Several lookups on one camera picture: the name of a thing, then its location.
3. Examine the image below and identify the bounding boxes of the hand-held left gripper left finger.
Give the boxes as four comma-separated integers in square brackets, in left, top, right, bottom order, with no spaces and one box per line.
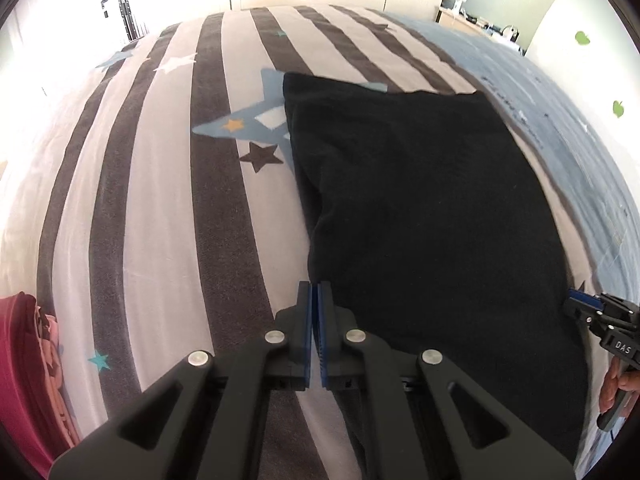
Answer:
[47,280,313,480]

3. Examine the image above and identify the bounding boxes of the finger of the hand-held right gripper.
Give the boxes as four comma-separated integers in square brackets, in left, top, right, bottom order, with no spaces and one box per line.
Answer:
[570,287,640,328]
[562,296,608,336]

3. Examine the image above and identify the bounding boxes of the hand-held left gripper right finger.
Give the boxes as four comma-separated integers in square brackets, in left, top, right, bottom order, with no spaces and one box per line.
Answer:
[312,280,576,480]

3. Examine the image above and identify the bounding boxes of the black printed t-shirt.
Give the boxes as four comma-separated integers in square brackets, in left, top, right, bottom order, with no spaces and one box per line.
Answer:
[282,72,591,466]

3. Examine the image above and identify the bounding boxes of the person's right hand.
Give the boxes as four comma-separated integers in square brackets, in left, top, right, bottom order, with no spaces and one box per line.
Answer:
[597,355,640,418]

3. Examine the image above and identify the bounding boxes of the striped star bedsheet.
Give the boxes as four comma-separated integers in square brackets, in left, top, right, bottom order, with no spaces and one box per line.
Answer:
[0,5,640,480]

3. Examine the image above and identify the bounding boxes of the white headboard apple stickers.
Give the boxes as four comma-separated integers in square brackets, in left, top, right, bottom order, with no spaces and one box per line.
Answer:
[525,0,640,161]

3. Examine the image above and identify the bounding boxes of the maroon folded garment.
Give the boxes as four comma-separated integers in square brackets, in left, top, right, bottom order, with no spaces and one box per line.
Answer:
[0,294,81,453]

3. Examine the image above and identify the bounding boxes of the cream nightstand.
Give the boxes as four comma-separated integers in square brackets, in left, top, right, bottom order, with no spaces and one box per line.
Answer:
[434,6,526,56]

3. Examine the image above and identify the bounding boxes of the folded metal rack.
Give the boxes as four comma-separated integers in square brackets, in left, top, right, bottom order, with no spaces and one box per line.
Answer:
[100,0,151,43]

